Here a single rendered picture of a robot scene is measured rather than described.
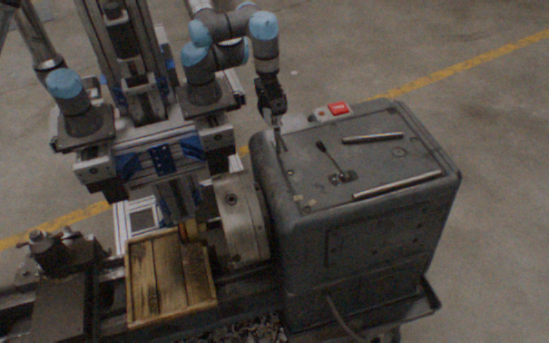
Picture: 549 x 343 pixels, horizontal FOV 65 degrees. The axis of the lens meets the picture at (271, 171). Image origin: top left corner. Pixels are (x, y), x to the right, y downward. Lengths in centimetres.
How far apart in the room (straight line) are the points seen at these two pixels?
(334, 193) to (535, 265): 181
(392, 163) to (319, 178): 23
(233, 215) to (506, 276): 186
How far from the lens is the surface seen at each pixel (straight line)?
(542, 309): 277
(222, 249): 139
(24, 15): 179
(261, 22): 118
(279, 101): 124
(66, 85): 175
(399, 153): 144
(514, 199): 319
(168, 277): 164
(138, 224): 273
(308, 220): 124
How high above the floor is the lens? 224
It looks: 46 degrees down
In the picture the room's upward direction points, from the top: 6 degrees counter-clockwise
